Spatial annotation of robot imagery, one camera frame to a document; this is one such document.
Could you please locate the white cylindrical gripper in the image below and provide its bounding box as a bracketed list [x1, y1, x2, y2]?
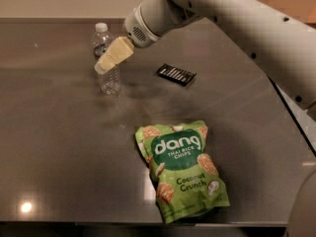
[94, 7, 160, 75]

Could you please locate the clear plastic water bottle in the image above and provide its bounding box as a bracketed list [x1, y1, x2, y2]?
[92, 23, 120, 95]

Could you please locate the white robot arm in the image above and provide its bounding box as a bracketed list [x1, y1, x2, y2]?
[95, 0, 316, 118]

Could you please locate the black rxbar chocolate bar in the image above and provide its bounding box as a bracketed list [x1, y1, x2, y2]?
[157, 64, 196, 86]

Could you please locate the green dang rice chips bag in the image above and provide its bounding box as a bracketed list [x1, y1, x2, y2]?
[135, 120, 230, 223]

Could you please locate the grey side table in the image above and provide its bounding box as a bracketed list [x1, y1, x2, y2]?
[276, 86, 316, 154]

